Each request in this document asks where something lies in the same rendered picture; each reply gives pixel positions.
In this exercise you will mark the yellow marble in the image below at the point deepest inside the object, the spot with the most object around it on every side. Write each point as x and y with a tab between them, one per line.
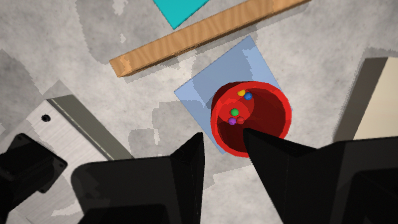
241	93

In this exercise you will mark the red cup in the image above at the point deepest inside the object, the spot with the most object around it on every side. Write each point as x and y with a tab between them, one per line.
268	111

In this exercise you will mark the blue marble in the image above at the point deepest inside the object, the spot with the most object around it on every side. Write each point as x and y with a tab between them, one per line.
248	96

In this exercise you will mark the red marble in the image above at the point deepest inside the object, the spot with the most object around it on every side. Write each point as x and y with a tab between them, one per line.
240	120

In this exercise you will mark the green marble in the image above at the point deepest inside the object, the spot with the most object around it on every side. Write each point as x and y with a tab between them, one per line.
234	112

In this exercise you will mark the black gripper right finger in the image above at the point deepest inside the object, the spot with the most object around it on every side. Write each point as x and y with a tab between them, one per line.
308	185

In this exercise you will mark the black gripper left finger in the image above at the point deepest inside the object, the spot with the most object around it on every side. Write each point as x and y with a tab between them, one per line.
175	181

